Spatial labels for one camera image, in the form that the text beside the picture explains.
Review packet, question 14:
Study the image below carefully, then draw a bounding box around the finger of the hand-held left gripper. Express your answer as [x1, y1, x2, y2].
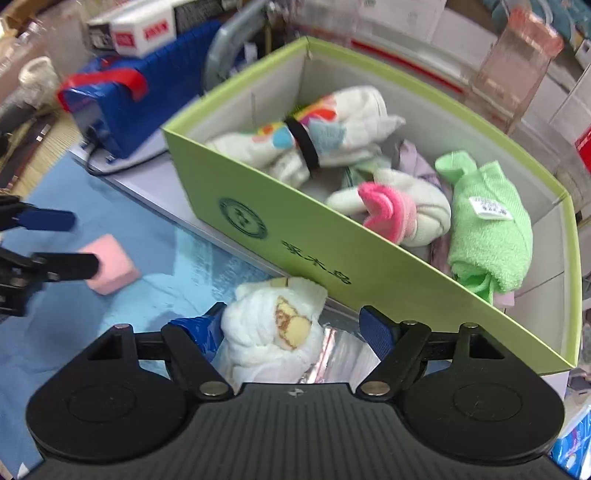
[0, 194, 77, 234]
[0, 249, 100, 317]

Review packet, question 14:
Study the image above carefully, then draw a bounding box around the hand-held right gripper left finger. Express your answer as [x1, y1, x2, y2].
[85, 302, 234, 400]

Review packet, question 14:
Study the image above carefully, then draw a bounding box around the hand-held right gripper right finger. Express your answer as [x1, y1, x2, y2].
[358, 305, 506, 400]

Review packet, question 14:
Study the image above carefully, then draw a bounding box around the pink sponge block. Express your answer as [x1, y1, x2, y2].
[76, 234, 141, 296]

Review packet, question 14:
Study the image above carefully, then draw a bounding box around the white towel with bear print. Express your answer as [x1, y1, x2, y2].
[221, 276, 329, 384]

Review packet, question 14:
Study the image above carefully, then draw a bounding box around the green cardboard box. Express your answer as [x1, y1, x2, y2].
[161, 37, 583, 377]

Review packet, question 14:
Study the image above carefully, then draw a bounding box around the green towel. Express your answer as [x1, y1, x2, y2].
[434, 151, 534, 305]

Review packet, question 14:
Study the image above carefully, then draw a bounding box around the white towel with colourful print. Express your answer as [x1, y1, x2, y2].
[206, 85, 407, 188]

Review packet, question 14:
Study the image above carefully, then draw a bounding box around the silver foil packet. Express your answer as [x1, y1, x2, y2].
[298, 318, 384, 385]

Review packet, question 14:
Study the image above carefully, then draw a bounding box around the blue printed tablecloth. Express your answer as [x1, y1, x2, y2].
[0, 152, 296, 480]

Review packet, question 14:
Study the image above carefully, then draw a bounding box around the white and pink towel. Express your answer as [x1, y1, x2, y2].
[325, 167, 452, 247]

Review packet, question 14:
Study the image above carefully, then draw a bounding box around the white cup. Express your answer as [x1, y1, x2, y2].
[18, 56, 63, 104]

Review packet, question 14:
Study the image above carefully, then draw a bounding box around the lilac cloth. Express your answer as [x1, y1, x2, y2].
[392, 138, 444, 185]

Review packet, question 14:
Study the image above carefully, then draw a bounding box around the black hair band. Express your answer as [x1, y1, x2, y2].
[284, 117, 320, 178]

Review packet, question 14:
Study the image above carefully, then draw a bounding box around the white box with red label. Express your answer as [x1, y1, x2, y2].
[87, 0, 195, 58]

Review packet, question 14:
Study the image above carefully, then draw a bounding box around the blue flowered tissue pack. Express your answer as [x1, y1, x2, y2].
[549, 406, 591, 480]

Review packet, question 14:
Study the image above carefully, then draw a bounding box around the silver metal clamp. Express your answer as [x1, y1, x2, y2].
[203, 0, 278, 95]

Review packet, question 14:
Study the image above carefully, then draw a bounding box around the pink clear plastic cup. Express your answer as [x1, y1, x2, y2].
[465, 8, 565, 136]

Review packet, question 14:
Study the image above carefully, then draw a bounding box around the blue bag with red handle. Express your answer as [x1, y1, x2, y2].
[58, 21, 222, 160]

